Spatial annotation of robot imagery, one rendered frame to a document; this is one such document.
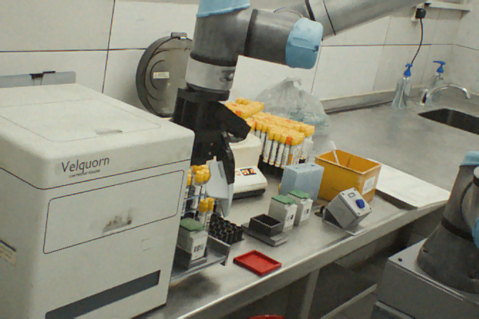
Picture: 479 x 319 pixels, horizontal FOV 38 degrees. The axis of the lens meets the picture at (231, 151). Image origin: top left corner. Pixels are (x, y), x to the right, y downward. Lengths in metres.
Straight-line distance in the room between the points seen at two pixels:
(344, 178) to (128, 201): 0.85
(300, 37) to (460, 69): 2.78
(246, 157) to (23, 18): 0.60
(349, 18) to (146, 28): 0.79
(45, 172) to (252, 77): 1.47
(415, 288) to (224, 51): 0.55
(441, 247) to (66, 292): 0.66
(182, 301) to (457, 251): 0.48
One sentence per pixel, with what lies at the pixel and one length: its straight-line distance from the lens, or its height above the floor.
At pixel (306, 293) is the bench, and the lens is 1.56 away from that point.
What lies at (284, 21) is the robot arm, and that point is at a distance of 1.06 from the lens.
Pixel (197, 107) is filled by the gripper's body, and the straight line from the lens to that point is 1.09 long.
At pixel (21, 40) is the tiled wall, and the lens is 1.60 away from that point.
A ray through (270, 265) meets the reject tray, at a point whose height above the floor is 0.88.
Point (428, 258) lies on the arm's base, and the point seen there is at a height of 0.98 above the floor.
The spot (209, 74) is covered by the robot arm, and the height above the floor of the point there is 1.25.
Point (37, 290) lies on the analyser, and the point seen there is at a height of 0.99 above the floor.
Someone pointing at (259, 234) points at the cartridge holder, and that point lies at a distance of 1.46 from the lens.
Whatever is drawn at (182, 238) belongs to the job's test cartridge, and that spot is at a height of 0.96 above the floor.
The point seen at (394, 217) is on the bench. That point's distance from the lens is 1.79.
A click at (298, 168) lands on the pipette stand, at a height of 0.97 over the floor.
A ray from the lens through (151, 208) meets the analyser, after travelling 1.03.
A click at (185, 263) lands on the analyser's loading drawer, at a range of 1.20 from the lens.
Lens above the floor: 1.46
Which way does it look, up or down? 17 degrees down
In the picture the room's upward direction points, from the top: 11 degrees clockwise
